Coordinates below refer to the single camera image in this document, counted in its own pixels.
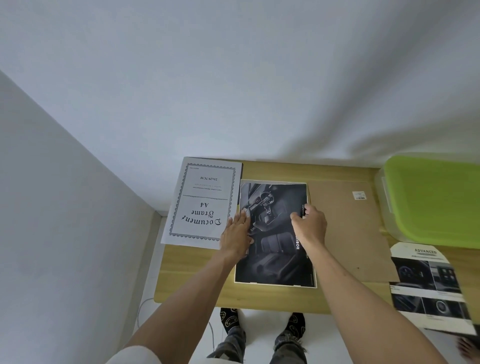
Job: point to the person's right hand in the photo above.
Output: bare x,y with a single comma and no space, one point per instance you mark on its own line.
312,228

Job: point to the person's left hand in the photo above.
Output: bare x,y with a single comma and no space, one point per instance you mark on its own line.
235,238

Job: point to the person's right thumb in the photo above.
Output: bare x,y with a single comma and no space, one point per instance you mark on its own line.
296,219

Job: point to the person's left thumb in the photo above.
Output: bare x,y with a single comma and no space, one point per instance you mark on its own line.
250,241

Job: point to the dark car interior photo print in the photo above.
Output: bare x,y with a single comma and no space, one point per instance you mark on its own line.
275,258

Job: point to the person's right forearm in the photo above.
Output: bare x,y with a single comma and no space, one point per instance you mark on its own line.
360,311

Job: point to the person's left forearm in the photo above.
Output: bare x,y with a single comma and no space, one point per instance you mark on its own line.
180,311

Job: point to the brown fibreboard backing board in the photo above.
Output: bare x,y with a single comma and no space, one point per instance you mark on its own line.
348,236

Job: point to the small white label sticker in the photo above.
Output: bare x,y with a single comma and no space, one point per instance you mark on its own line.
359,195

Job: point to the black sock with yellow print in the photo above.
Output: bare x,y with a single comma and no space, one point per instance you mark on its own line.
295,324
229,318

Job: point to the clear plastic storage box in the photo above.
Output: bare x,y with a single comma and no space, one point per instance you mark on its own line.
384,210

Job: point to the grey ripped jeans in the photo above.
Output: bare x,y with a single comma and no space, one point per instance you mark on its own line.
234,347

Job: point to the green plastic box lid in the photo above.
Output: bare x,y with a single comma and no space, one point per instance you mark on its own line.
438,202

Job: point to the car brochure page with photos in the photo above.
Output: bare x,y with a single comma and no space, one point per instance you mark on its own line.
427,288

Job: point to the white shirt sleeve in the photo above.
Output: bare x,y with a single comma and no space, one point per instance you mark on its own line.
133,356

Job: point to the white document frame insert sheet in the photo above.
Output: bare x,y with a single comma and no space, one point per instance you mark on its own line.
200,204

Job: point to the black picture frame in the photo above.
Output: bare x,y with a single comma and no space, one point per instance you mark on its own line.
241,176

